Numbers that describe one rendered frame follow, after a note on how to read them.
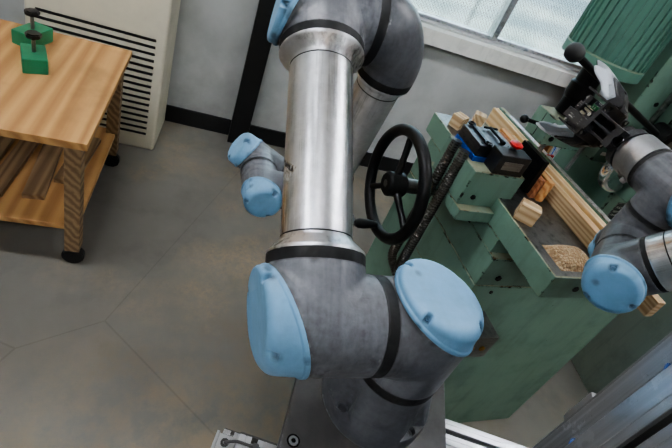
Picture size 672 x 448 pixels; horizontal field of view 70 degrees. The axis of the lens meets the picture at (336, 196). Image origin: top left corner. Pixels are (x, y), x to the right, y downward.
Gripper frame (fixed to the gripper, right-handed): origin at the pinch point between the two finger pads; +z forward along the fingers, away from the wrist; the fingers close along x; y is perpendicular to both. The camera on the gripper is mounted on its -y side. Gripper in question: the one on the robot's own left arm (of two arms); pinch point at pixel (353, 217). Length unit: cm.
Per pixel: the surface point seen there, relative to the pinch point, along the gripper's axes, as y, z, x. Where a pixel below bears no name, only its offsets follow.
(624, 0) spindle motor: -72, -2, 3
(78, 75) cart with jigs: 49, -60, -74
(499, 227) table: -26.2, 13.9, 17.4
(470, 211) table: -23.9, 7.5, 14.5
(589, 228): -40, 24, 23
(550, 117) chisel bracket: -50, 13, 1
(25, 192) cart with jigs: 83, -53, -52
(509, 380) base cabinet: 6, 77, 17
